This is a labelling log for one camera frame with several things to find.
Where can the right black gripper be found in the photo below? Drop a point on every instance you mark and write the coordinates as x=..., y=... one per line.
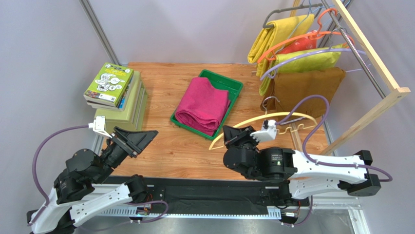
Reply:
x=236, y=139

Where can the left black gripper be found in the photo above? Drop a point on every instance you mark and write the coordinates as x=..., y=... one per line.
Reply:
x=133, y=142

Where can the cream yellow hanger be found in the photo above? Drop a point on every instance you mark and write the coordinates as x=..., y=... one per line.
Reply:
x=281, y=118

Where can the pink trousers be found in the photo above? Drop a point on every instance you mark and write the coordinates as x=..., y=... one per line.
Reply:
x=202, y=106

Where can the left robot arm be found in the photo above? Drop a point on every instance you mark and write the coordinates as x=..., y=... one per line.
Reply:
x=65, y=208

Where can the lilac hanger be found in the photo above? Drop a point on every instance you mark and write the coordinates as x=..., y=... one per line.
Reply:
x=266, y=74

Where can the brown trousers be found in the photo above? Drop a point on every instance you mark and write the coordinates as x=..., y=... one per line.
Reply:
x=287, y=90

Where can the yellow trousers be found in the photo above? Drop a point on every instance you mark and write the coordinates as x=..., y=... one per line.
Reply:
x=279, y=31

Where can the red orange trousers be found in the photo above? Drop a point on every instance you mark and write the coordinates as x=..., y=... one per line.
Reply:
x=301, y=44

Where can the lime green trousers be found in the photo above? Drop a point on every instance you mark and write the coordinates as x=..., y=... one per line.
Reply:
x=310, y=63

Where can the orange hanger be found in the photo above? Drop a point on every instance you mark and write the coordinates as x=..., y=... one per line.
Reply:
x=315, y=35

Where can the grey hanger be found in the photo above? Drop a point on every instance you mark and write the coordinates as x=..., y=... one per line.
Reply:
x=277, y=11

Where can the green plastic tray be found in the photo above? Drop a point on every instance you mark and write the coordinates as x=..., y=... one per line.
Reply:
x=220, y=82

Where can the black base mat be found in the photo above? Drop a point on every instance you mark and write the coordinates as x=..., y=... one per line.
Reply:
x=217, y=197

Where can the wooden clothes rack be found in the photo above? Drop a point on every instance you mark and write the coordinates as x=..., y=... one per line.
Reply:
x=371, y=110

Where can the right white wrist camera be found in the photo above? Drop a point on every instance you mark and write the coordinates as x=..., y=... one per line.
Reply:
x=268, y=131

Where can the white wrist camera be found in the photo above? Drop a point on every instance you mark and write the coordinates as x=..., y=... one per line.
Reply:
x=98, y=126
x=268, y=131

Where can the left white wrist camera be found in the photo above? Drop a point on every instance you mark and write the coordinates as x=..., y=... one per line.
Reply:
x=98, y=126

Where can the aluminium corner post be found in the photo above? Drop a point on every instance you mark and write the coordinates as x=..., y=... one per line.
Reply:
x=91, y=15

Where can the metal hanging rail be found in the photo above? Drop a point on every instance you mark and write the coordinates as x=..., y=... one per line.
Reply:
x=350, y=42

